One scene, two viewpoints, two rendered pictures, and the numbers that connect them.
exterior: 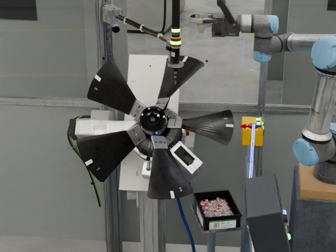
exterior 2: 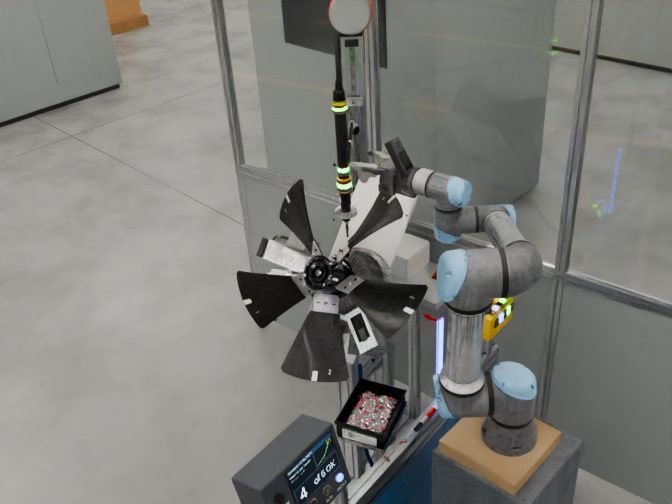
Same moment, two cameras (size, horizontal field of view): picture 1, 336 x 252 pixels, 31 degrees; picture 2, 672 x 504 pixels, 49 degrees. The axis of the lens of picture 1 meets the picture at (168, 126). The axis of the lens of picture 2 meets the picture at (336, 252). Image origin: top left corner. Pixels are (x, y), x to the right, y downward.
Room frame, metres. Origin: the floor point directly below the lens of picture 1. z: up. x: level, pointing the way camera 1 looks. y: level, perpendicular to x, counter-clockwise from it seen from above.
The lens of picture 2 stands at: (0.85, -1.18, 2.59)
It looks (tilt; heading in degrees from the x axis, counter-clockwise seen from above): 33 degrees down; 36
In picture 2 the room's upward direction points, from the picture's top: 4 degrees counter-clockwise
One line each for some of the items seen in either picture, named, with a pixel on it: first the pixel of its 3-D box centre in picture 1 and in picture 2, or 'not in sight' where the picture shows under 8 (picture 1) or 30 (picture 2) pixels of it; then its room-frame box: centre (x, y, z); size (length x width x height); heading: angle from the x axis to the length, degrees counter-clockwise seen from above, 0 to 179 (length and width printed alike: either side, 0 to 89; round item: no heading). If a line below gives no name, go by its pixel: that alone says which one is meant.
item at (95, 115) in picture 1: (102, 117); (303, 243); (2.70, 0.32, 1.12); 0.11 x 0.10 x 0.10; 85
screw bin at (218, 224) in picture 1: (216, 210); (371, 413); (2.31, -0.21, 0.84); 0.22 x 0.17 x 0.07; 10
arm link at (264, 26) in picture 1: (264, 24); (448, 190); (2.46, -0.40, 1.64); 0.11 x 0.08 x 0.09; 85
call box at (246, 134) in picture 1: (251, 132); (488, 315); (2.76, -0.42, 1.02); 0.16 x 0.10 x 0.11; 175
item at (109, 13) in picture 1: (112, 14); (353, 109); (3.03, 0.28, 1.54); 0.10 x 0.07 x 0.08; 30
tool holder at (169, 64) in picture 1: (174, 54); (345, 198); (2.50, -0.03, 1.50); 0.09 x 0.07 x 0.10; 30
